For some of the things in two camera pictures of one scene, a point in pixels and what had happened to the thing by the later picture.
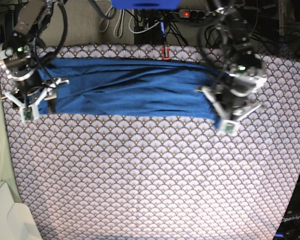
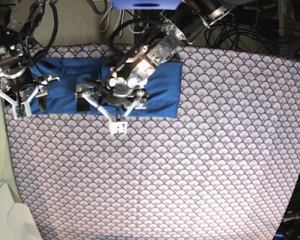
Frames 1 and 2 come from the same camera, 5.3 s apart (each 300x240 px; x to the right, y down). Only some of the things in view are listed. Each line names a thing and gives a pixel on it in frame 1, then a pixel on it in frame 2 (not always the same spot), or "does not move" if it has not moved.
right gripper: (234, 89) -> (116, 93)
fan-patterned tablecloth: (81, 177) does not move
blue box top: (146, 4) does not move
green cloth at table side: (1, 170) does not move
